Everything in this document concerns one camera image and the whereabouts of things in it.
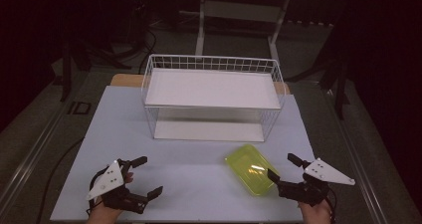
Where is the person's right hand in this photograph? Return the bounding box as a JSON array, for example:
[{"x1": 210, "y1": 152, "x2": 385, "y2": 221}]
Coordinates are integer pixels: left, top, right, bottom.
[{"x1": 298, "y1": 198, "x2": 333, "y2": 224}]

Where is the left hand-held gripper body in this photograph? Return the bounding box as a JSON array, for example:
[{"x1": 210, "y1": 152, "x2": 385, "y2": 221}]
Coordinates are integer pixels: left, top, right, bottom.
[{"x1": 86, "y1": 157, "x2": 149, "y2": 215}]

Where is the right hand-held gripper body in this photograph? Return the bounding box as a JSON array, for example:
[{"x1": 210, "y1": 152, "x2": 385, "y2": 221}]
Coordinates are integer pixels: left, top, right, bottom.
[{"x1": 277, "y1": 157, "x2": 356, "y2": 207}]

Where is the black floor outlet plate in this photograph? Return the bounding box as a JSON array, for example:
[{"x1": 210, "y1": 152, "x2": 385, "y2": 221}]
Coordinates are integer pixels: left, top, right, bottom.
[{"x1": 67, "y1": 101, "x2": 93, "y2": 115}]

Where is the green plastic tray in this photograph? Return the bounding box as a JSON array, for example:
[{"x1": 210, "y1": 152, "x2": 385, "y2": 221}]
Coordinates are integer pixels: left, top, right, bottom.
[{"x1": 224, "y1": 143, "x2": 281, "y2": 197}]

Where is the pale table sheet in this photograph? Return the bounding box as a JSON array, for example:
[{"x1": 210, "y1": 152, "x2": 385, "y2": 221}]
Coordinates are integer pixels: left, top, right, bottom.
[{"x1": 49, "y1": 85, "x2": 317, "y2": 223}]

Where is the metal floor rail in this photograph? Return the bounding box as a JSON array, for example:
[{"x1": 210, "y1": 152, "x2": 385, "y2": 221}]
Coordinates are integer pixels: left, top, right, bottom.
[
  {"x1": 0, "y1": 98, "x2": 73, "y2": 215},
  {"x1": 322, "y1": 89, "x2": 390, "y2": 224}
]

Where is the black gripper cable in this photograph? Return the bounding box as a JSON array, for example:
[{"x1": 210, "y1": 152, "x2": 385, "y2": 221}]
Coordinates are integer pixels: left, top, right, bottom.
[
  {"x1": 326, "y1": 197, "x2": 337, "y2": 224},
  {"x1": 87, "y1": 168, "x2": 107, "y2": 217}
]

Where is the black stand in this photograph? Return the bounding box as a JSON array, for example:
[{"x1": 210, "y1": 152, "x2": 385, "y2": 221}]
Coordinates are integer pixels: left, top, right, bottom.
[{"x1": 285, "y1": 4, "x2": 351, "y2": 120}]

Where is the person's left hand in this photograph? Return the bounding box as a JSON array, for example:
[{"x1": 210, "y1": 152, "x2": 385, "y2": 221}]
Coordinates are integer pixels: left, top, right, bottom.
[{"x1": 86, "y1": 171, "x2": 134, "y2": 224}]

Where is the black floor cable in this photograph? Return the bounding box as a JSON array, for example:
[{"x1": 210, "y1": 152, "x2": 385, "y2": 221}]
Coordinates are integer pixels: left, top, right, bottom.
[{"x1": 35, "y1": 136, "x2": 86, "y2": 224}]

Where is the white metal stand frame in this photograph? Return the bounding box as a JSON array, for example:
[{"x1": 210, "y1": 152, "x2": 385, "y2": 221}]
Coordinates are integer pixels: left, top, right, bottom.
[{"x1": 194, "y1": 0, "x2": 294, "y2": 63}]

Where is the white wire shelf rack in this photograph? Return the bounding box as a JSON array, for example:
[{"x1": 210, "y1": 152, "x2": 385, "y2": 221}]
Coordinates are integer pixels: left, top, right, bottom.
[{"x1": 140, "y1": 53, "x2": 287, "y2": 143}]

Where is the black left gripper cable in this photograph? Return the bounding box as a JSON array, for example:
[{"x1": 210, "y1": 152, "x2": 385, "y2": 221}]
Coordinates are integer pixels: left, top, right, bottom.
[{"x1": 87, "y1": 168, "x2": 107, "y2": 217}]

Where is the black cable bundle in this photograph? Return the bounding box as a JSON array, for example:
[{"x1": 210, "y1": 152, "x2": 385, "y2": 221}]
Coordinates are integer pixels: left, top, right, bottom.
[{"x1": 137, "y1": 28, "x2": 158, "y2": 75}]

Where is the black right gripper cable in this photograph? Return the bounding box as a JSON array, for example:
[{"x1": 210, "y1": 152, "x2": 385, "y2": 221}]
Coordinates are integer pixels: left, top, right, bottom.
[{"x1": 326, "y1": 197, "x2": 337, "y2": 224}]

